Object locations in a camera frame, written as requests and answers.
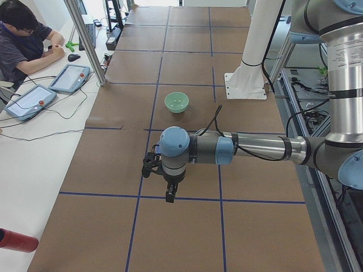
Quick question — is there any black computer mouse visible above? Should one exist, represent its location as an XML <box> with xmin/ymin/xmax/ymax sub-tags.
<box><xmin>67</xmin><ymin>53</ymin><xmax>80</xmax><ymax>62</ymax></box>

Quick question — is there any green plastic clamp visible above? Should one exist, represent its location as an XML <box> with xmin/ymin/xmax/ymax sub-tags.
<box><xmin>65</xmin><ymin>40</ymin><xmax>79</xmax><ymax>53</ymax></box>

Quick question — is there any near blue teach pendant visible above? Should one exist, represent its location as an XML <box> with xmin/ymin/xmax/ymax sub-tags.
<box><xmin>5</xmin><ymin>84</ymin><xmax>57</xmax><ymax>121</ymax></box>

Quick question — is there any blue teach pendant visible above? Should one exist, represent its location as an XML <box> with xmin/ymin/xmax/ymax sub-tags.
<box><xmin>49</xmin><ymin>64</ymin><xmax>90</xmax><ymax>94</ymax></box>
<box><xmin>5</xmin><ymin>84</ymin><xmax>57</xmax><ymax>121</ymax></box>

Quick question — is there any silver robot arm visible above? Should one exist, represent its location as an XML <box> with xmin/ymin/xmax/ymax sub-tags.
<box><xmin>157</xmin><ymin>1</ymin><xmax>362</xmax><ymax>202</ymax></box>

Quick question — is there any seated person dark shirt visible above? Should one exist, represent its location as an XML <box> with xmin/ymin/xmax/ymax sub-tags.
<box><xmin>1</xmin><ymin>1</ymin><xmax>65</xmax><ymax>89</ymax></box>

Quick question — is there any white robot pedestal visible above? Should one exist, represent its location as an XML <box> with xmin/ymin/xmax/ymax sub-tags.
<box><xmin>225</xmin><ymin>0</ymin><xmax>285</xmax><ymax>100</ymax></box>

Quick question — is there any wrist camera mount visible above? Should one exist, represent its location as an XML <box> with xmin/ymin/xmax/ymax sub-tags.
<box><xmin>142</xmin><ymin>144</ymin><xmax>163</xmax><ymax>178</ymax></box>

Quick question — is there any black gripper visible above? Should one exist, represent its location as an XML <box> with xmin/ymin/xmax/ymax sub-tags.
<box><xmin>163</xmin><ymin>172</ymin><xmax>185</xmax><ymax>203</ymax></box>

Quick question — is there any aluminium frame post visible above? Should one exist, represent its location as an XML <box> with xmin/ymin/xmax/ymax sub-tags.
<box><xmin>64</xmin><ymin>0</ymin><xmax>107</xmax><ymax>86</ymax></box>

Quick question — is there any black keyboard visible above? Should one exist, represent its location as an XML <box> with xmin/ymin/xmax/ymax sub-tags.
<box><xmin>78</xmin><ymin>23</ymin><xmax>96</xmax><ymax>51</ymax></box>

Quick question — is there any green ceramic bowl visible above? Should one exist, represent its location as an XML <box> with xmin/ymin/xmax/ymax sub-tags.
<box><xmin>164</xmin><ymin>92</ymin><xmax>189</xmax><ymax>113</ymax></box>

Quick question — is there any red cylinder bottle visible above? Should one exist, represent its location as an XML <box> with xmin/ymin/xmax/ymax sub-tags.
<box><xmin>1</xmin><ymin>228</ymin><xmax>39</xmax><ymax>253</ymax></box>

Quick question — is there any far blue teach pendant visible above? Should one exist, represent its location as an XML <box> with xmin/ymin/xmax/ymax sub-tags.
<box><xmin>49</xmin><ymin>64</ymin><xmax>90</xmax><ymax>94</ymax></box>

